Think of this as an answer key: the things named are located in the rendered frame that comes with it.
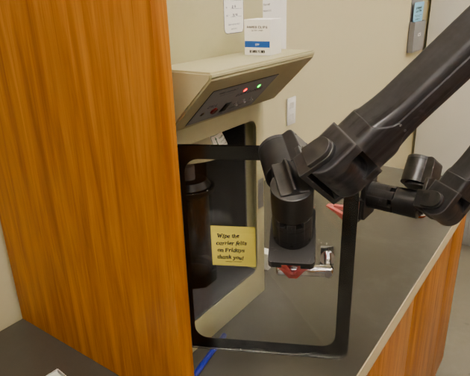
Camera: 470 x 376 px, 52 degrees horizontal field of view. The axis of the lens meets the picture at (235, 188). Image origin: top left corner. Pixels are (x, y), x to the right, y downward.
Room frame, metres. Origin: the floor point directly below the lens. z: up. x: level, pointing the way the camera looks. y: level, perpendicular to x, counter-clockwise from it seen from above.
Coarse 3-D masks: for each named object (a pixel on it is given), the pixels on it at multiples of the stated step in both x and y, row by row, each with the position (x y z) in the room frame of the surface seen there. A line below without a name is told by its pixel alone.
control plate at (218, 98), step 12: (240, 84) 0.77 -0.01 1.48; (252, 84) 0.82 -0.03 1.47; (264, 84) 0.86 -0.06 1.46; (216, 96) 0.74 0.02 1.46; (228, 96) 0.78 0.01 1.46; (240, 96) 0.82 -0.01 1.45; (252, 96) 0.87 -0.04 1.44; (204, 108) 0.75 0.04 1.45; (228, 108) 0.83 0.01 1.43; (192, 120) 0.75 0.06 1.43
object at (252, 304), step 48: (192, 144) 0.74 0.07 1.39; (192, 192) 0.73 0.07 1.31; (240, 192) 0.72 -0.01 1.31; (192, 240) 0.74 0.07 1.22; (336, 240) 0.70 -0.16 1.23; (192, 288) 0.74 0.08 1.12; (240, 288) 0.72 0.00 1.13; (288, 288) 0.71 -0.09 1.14; (336, 288) 0.70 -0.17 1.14; (192, 336) 0.74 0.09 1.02; (240, 336) 0.72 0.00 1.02; (288, 336) 0.71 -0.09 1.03; (336, 336) 0.70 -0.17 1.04
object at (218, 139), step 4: (212, 136) 0.90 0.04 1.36; (216, 136) 0.92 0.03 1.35; (220, 136) 0.93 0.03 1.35; (200, 140) 0.89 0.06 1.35; (204, 140) 0.89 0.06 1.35; (208, 140) 0.89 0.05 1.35; (212, 140) 0.90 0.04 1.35; (216, 140) 0.91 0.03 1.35; (220, 140) 0.92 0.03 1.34; (224, 140) 0.94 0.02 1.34; (200, 144) 0.88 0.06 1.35; (204, 144) 0.89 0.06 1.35; (208, 144) 0.89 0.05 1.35; (212, 144) 0.90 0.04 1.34; (216, 144) 0.90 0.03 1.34; (220, 144) 0.91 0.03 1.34; (224, 144) 0.93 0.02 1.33
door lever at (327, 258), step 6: (324, 252) 0.70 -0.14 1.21; (330, 252) 0.70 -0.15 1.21; (324, 258) 0.69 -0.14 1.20; (330, 258) 0.69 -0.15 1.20; (324, 264) 0.68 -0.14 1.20; (330, 264) 0.67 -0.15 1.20; (276, 270) 0.67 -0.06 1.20; (294, 270) 0.66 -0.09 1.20; (306, 270) 0.66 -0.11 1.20; (312, 270) 0.65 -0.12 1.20; (318, 270) 0.65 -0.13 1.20; (324, 270) 0.65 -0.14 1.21; (330, 270) 0.65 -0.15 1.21; (312, 276) 0.66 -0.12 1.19; (318, 276) 0.65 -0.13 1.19; (324, 276) 0.65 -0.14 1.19; (330, 276) 0.65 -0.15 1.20
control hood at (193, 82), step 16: (176, 64) 0.78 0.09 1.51; (192, 64) 0.77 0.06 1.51; (208, 64) 0.77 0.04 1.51; (224, 64) 0.76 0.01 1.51; (240, 64) 0.76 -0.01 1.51; (256, 64) 0.78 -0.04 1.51; (272, 64) 0.81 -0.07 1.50; (288, 64) 0.87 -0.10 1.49; (304, 64) 0.94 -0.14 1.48; (176, 80) 0.71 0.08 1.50; (192, 80) 0.70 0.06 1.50; (208, 80) 0.68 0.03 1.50; (224, 80) 0.71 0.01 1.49; (240, 80) 0.76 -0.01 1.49; (288, 80) 0.95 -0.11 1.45; (176, 96) 0.72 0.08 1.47; (192, 96) 0.70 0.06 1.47; (208, 96) 0.72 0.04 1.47; (272, 96) 0.97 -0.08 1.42; (176, 112) 0.72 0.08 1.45; (192, 112) 0.73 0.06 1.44; (176, 128) 0.73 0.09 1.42
